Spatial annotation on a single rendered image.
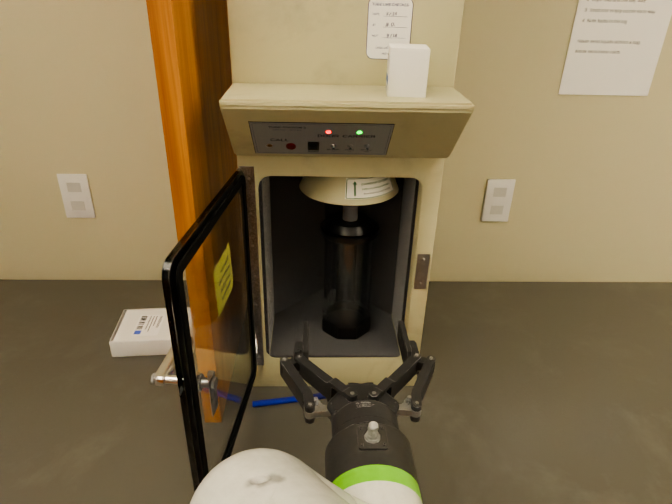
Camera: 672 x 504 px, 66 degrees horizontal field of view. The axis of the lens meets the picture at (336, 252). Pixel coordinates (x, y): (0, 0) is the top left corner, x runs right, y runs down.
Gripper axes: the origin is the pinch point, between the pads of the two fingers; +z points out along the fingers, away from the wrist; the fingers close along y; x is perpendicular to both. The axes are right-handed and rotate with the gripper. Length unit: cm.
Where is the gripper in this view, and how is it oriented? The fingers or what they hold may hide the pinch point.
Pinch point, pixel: (354, 333)
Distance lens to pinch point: 74.5
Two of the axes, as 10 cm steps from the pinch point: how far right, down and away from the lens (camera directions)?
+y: -10.0, 0.0, -0.5
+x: -0.3, 8.8, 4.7
